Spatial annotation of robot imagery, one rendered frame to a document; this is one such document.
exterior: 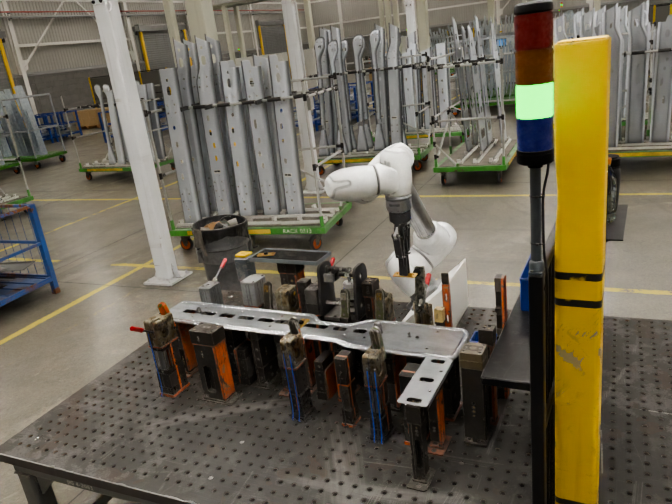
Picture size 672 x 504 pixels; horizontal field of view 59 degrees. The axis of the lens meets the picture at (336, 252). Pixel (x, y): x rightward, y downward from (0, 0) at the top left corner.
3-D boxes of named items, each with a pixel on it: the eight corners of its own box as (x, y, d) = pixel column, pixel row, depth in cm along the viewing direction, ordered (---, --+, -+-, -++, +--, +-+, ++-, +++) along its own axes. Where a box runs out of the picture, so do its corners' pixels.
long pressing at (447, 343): (150, 322, 266) (150, 319, 265) (184, 301, 284) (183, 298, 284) (454, 362, 202) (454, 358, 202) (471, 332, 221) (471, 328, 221)
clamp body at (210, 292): (208, 356, 291) (193, 288, 279) (221, 345, 300) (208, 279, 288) (223, 358, 286) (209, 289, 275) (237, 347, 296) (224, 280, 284)
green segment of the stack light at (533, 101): (513, 120, 114) (512, 86, 112) (519, 114, 119) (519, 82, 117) (550, 118, 110) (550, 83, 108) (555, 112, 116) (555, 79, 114)
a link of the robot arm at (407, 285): (406, 298, 307) (376, 267, 308) (431, 273, 309) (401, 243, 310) (411, 296, 291) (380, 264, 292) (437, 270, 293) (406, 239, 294)
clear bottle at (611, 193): (592, 224, 185) (593, 160, 178) (594, 218, 190) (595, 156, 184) (615, 224, 182) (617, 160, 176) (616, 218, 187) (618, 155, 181)
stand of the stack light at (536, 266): (516, 296, 125) (509, 4, 107) (522, 283, 131) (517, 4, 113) (551, 299, 122) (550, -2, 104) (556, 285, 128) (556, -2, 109)
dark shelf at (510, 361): (480, 384, 186) (479, 376, 185) (530, 275, 260) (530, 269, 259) (554, 395, 176) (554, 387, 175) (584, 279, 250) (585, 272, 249)
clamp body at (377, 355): (363, 442, 214) (353, 357, 203) (376, 423, 224) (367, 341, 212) (387, 447, 210) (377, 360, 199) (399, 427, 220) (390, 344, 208)
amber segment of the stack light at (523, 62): (512, 86, 112) (511, 52, 110) (519, 82, 117) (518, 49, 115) (550, 83, 108) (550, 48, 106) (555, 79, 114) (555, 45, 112)
